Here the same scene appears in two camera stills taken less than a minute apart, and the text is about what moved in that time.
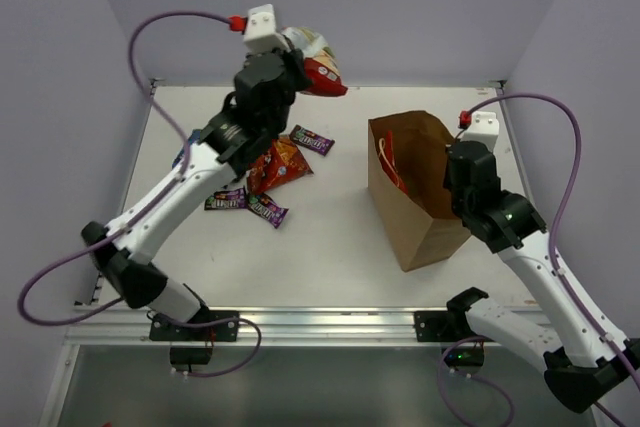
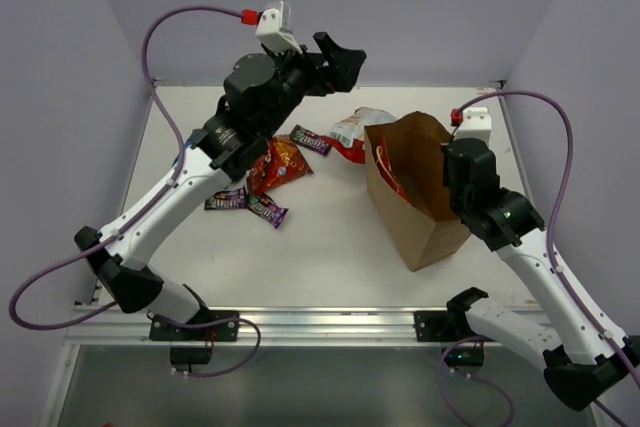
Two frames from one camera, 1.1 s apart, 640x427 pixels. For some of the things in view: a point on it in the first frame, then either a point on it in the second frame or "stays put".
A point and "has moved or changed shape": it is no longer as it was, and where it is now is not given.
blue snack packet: (194, 136) stays put
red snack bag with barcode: (321, 65) has moved or changed shape
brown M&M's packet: (310, 140) stays put
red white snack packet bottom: (281, 165) stays put
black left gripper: (292, 65) → (324, 72)
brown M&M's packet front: (230, 199) stays put
